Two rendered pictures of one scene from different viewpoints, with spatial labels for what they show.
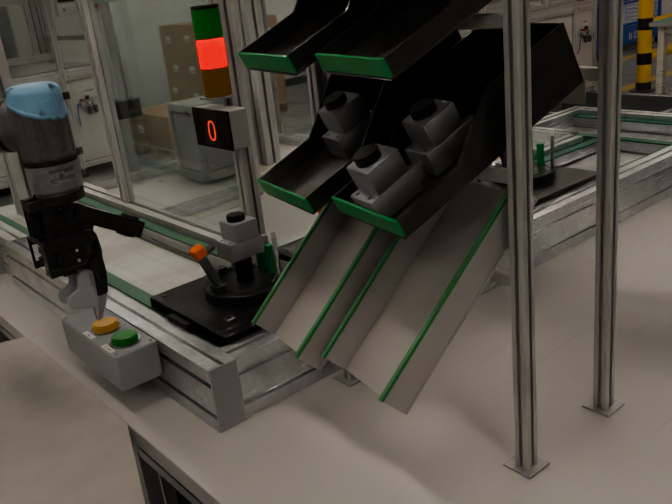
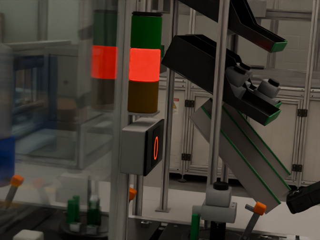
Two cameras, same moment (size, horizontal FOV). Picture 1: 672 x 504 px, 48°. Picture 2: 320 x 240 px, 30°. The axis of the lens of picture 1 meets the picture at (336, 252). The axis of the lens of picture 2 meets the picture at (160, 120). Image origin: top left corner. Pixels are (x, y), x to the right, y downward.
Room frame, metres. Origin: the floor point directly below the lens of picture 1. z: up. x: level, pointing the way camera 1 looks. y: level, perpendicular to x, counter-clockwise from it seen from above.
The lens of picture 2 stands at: (1.96, 0.92, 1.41)
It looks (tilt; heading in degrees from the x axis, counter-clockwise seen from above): 10 degrees down; 230
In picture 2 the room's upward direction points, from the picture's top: 3 degrees clockwise
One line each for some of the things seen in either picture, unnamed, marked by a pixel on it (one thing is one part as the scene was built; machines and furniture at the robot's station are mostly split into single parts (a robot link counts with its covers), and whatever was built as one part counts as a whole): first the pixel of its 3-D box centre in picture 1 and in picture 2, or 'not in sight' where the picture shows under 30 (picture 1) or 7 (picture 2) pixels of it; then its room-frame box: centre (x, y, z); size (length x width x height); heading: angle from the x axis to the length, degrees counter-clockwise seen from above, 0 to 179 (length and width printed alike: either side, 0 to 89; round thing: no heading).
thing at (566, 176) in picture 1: (523, 159); not in sight; (1.61, -0.43, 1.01); 0.24 x 0.24 x 0.13; 38
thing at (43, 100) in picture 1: (39, 123); not in sight; (1.07, 0.39, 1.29); 0.09 x 0.08 x 0.11; 68
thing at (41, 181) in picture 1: (55, 177); not in sight; (1.07, 0.39, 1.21); 0.08 x 0.08 x 0.05
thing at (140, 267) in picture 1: (178, 277); not in sight; (1.40, 0.32, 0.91); 0.84 x 0.28 x 0.10; 38
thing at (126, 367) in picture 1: (110, 344); not in sight; (1.08, 0.37, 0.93); 0.21 x 0.07 x 0.06; 38
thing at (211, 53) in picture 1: (211, 52); (144, 64); (1.37, 0.18, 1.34); 0.05 x 0.05 x 0.05
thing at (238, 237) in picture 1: (243, 232); (215, 200); (1.16, 0.15, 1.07); 0.08 x 0.04 x 0.07; 128
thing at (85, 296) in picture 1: (85, 298); not in sight; (1.06, 0.38, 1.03); 0.06 x 0.03 x 0.09; 128
